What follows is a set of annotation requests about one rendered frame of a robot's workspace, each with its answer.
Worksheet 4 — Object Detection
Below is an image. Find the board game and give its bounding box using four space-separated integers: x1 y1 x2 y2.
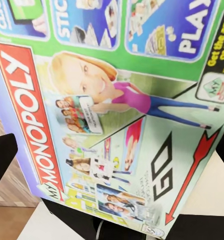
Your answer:
0 0 224 240

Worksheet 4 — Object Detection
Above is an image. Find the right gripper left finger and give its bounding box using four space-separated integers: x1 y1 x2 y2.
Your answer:
0 133 18 180

